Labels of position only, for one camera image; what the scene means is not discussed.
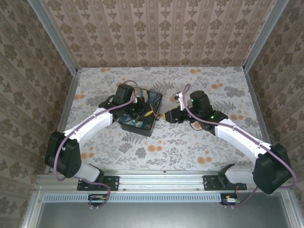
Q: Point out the aluminium side rail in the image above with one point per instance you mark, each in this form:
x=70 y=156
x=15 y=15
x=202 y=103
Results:
x=253 y=95
x=72 y=95

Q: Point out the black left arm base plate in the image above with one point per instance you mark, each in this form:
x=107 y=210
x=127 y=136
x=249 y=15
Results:
x=111 y=183

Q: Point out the aluminium frame post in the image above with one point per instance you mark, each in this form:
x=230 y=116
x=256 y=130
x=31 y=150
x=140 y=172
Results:
x=264 y=35
x=54 y=35

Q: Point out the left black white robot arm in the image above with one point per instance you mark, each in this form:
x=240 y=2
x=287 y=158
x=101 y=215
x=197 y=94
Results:
x=92 y=123

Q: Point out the grey metal sheet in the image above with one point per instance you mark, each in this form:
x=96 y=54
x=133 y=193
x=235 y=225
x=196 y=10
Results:
x=166 y=216

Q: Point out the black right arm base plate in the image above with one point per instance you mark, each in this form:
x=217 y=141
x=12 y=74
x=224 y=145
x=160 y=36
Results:
x=211 y=183

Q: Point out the black starry night print box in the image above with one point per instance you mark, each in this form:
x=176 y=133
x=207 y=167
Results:
x=137 y=128

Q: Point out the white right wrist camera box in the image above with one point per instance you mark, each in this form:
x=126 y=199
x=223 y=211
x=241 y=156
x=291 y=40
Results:
x=181 y=102

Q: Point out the aluminium mounting rail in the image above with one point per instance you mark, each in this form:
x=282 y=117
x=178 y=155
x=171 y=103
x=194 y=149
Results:
x=161 y=180

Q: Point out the small connector board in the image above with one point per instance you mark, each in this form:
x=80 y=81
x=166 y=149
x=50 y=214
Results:
x=231 y=200
x=98 y=198

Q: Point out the floral patterned tablecloth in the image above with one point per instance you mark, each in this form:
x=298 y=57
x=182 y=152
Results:
x=166 y=152

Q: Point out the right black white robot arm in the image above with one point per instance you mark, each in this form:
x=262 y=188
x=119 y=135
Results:
x=240 y=140

